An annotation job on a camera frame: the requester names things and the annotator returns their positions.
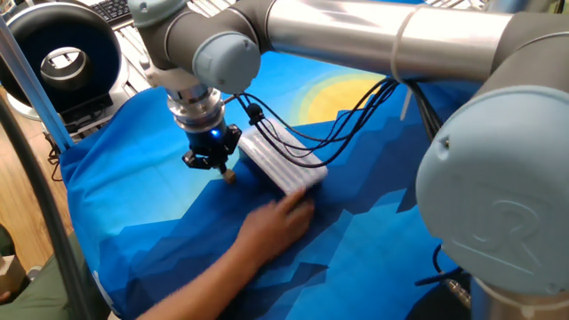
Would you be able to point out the white blue test tube rack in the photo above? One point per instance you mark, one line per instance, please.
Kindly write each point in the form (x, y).
(280, 164)

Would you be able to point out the silver wrist sensor flange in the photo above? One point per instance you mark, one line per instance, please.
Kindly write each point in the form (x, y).
(195, 111)

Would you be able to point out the person's right forearm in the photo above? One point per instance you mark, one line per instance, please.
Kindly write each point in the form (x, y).
(200, 289)

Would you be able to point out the person's right hand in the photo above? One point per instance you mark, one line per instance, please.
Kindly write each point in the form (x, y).
(275, 231)

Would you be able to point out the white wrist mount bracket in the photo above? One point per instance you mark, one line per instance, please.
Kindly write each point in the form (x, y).
(171, 82)

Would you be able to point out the black computer keyboard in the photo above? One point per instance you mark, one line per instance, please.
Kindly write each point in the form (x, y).
(111, 9)

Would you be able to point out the black stand base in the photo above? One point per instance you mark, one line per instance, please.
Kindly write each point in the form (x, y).
(84, 111)

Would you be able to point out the green trousers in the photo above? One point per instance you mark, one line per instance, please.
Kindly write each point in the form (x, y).
(44, 298)

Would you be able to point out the white zip tie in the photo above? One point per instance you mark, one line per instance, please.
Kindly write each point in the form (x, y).
(395, 58)

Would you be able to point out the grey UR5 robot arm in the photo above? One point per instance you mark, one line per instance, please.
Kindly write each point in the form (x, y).
(333, 40)

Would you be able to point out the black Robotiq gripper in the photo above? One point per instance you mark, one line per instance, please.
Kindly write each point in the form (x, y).
(209, 144)

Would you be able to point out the person's left hand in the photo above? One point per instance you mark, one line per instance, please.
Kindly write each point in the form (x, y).
(4, 298)

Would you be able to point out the tan box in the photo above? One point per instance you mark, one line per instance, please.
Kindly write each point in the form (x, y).
(11, 275)

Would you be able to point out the blue mountain print cloth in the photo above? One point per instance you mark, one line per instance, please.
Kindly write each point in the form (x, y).
(155, 200)

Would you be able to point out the aluminium frame bar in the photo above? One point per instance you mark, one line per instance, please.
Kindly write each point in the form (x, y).
(31, 80)

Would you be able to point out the small wooden cube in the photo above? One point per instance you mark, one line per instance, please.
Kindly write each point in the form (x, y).
(229, 176)

